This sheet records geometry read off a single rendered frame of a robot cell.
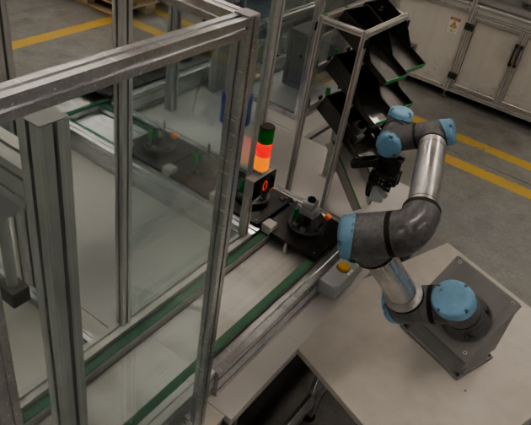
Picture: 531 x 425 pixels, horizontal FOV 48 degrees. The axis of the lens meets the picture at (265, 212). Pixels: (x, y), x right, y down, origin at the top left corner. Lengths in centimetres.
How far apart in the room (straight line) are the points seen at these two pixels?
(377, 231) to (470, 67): 464
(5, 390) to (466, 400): 141
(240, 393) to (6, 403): 94
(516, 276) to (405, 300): 234
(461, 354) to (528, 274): 219
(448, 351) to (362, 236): 67
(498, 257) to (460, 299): 237
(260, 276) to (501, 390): 85
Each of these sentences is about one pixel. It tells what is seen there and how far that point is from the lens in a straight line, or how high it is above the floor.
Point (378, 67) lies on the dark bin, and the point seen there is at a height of 154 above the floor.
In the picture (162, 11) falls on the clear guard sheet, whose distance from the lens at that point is 138.
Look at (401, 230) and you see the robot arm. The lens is 144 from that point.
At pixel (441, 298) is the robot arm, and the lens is 179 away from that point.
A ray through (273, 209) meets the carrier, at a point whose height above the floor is 97.
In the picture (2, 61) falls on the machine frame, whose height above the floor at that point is 164.
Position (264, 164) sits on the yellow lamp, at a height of 129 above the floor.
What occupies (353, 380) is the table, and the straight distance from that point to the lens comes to 191.
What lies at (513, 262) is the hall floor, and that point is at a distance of 416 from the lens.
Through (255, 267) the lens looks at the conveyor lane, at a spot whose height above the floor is 92.
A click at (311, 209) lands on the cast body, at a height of 107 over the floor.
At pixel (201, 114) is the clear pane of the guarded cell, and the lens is 98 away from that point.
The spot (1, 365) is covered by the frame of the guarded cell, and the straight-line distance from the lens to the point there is 93.
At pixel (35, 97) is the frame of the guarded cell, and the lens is 73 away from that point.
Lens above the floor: 231
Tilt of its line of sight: 36 degrees down
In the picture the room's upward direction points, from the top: 10 degrees clockwise
